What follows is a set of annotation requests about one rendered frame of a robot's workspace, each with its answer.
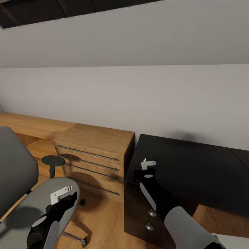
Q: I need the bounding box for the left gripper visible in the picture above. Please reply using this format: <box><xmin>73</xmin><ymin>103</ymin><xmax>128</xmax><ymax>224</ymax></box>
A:
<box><xmin>45</xmin><ymin>192</ymin><xmax>77</xmax><ymax>216</ymax></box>

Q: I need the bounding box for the swivel chair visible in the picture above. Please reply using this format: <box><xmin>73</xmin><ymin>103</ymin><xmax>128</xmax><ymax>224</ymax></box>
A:
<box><xmin>0</xmin><ymin>126</ymin><xmax>88</xmax><ymax>249</ymax></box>

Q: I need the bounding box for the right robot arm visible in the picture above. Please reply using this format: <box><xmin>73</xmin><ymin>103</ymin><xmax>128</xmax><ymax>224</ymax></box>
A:
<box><xmin>134</xmin><ymin>161</ymin><xmax>226</xmax><ymax>249</ymax></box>

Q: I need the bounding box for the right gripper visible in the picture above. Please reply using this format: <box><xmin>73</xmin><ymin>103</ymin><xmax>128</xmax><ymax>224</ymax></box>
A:
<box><xmin>134</xmin><ymin>168</ymin><xmax>155</xmax><ymax>179</ymax></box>

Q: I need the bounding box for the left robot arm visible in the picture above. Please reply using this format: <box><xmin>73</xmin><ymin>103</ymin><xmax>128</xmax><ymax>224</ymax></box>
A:
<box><xmin>27</xmin><ymin>185</ymin><xmax>77</xmax><ymax>249</ymax></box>

